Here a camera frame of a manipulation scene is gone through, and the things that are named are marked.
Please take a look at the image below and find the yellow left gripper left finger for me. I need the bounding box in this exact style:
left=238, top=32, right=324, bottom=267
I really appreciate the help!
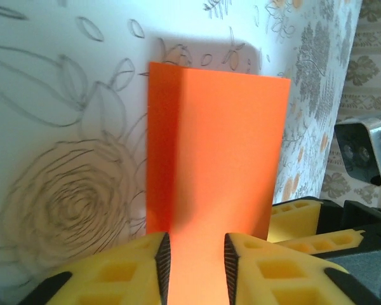
left=24, top=231, right=173, bottom=305

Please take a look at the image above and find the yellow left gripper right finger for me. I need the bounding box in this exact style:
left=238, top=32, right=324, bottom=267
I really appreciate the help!
left=224, top=232, right=381, bottom=305

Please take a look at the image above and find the orange paper sheet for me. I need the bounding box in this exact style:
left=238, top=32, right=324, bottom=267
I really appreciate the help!
left=145, top=61, right=292, bottom=305

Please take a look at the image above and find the floral print tablecloth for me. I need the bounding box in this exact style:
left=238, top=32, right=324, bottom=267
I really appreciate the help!
left=0, top=0, right=364, bottom=305

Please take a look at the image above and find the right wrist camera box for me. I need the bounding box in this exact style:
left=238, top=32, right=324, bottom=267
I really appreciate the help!
left=333, top=111, right=381, bottom=187

